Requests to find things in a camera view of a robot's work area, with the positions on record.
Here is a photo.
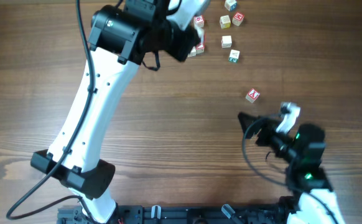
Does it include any red A letter block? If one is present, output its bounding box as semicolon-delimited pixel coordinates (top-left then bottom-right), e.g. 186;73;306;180
195;43;205;54

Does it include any plain wooden block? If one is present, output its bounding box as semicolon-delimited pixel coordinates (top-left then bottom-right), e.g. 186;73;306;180
221;35;232;48
187;47;197;57

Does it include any plain wooden block right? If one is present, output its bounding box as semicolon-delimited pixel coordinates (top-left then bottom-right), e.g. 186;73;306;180
221;35;232;48

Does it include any yellow sided wooden block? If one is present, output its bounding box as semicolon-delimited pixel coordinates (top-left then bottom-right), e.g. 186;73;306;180
220;15;231;29

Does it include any green sided wooden block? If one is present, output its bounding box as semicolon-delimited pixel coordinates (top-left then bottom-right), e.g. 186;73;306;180
228;49;240;63

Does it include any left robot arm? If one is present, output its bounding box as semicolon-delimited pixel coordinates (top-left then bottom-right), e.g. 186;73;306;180
30;0;209;223

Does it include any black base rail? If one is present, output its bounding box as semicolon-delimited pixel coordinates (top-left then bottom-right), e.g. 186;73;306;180
56;203;297;224

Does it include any blue sided top block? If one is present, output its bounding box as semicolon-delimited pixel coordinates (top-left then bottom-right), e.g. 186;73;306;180
225;0;237;11

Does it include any red Y letter block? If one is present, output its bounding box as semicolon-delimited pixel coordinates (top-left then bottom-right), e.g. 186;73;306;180
246;88;260;103

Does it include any red 6 letter block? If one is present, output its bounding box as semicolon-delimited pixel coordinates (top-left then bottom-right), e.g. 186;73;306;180
193;16;205;28

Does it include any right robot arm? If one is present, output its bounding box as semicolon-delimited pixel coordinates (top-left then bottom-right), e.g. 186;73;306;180
238;112;345;223

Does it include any red M letter block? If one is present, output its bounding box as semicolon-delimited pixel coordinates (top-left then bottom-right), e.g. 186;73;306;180
231;12;244;27

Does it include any plain wooden block left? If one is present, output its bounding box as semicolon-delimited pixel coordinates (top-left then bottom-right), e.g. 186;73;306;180
187;47;197;57

